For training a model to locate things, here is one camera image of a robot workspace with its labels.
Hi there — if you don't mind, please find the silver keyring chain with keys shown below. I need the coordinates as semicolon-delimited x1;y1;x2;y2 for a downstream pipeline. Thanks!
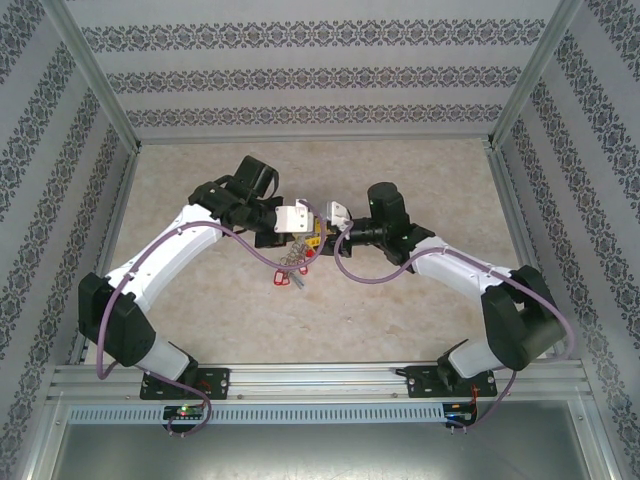
272;234;321;291

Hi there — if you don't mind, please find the grey metal sheet panel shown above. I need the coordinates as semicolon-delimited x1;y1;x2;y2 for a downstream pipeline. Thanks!
29;399;616;480

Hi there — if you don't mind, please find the left green circuit board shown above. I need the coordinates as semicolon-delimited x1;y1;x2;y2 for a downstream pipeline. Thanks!
164;404;206;419

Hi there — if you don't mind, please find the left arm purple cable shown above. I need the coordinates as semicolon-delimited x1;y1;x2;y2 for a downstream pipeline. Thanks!
94;202;326;437

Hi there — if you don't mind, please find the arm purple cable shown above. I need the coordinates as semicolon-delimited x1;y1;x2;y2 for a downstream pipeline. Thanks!
94;202;326;437
333;232;576;431

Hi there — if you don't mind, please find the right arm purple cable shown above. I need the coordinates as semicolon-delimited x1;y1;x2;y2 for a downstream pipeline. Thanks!
333;232;576;431

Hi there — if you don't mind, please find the aluminium frame cross bar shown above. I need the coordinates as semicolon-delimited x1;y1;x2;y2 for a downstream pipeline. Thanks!
135;132;494;147

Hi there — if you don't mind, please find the aluminium side rail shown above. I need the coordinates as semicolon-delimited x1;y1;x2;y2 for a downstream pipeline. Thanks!
485;147;589;371
67;147;144;366

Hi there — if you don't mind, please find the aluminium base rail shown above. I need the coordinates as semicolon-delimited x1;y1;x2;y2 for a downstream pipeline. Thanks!
47;362;586;404

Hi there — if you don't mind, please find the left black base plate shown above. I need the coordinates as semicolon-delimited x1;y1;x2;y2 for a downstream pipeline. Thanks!
139;367;231;401

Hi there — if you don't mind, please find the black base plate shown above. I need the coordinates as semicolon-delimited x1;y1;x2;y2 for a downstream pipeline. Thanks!
139;367;231;401
402;364;496;399

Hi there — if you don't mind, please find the grey slotted cable duct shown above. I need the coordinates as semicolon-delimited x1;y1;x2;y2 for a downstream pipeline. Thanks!
68;403;446;425

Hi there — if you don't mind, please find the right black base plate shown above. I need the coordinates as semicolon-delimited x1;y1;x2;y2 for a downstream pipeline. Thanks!
402;364;496;399

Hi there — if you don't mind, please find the aluminium frame post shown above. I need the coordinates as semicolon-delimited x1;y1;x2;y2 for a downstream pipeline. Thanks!
39;0;146;151
484;0;587;151

